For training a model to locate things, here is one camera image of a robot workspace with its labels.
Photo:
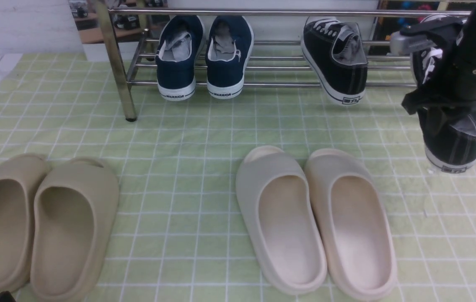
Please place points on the tan slide slipper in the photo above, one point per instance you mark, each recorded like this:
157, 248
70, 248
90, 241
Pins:
20, 177
74, 210

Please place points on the cream slide slipper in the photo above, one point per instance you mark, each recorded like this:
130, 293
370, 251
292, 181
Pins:
273, 195
353, 225

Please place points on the left cream slide slipper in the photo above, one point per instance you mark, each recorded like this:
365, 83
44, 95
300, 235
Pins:
273, 195

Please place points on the right navy blue sneaker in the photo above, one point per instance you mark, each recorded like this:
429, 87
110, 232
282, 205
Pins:
231, 42

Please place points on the left tan slide slipper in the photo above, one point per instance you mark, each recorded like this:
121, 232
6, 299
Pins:
20, 177

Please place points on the green checkered floor mat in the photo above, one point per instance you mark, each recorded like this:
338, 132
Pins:
178, 233

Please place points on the black canvas sneaker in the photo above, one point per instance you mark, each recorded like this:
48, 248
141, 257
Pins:
335, 51
450, 140

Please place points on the navy blue sneaker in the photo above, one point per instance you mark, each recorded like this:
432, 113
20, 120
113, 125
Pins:
180, 44
231, 42

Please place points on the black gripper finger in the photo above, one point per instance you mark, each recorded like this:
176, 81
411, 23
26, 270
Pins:
6, 296

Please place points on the left navy blue sneaker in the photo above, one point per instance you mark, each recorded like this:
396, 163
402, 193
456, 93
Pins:
180, 44

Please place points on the right cream slide slipper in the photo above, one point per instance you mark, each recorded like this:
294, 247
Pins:
353, 225

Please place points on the metal shoe rack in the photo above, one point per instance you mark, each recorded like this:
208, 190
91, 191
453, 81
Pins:
125, 79

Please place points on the wooden shelf with items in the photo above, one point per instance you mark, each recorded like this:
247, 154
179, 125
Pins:
128, 28

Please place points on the right tan slide slipper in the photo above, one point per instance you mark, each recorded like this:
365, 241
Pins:
74, 210

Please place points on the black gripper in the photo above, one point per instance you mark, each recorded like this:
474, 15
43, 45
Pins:
435, 35

